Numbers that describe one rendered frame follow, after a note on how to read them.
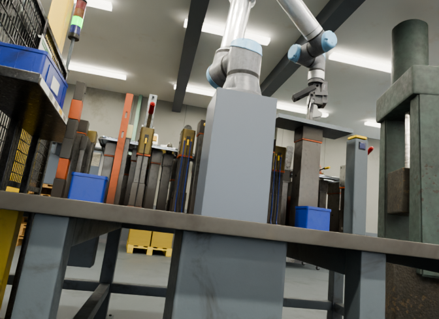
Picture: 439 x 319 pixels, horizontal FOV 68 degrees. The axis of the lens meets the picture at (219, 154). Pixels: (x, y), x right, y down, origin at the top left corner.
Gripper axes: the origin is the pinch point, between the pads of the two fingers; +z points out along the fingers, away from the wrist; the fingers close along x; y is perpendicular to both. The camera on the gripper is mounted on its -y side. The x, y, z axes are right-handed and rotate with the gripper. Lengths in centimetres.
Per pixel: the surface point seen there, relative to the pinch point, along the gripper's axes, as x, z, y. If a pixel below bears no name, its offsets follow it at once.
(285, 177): 19.3, 23.1, -6.2
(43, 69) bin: -52, 8, -93
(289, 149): 17.3, 9.1, -5.5
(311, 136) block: -3.7, 7.8, 0.9
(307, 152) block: -3.8, 15.0, -0.4
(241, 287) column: -51, 65, -24
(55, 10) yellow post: 25, -66, -152
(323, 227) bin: -13.9, 46.0, 5.7
